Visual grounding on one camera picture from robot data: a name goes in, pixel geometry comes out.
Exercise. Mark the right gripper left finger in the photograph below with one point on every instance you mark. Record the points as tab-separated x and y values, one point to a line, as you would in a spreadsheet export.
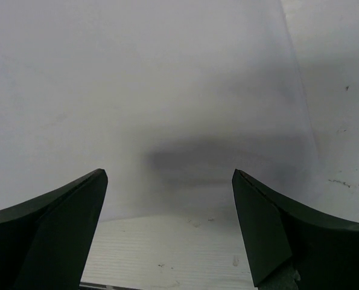
45	241

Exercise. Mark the white t-shirt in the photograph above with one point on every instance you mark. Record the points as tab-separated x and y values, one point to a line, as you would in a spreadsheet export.
168	97

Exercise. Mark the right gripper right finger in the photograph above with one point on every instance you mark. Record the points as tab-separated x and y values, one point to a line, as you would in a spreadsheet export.
292	246

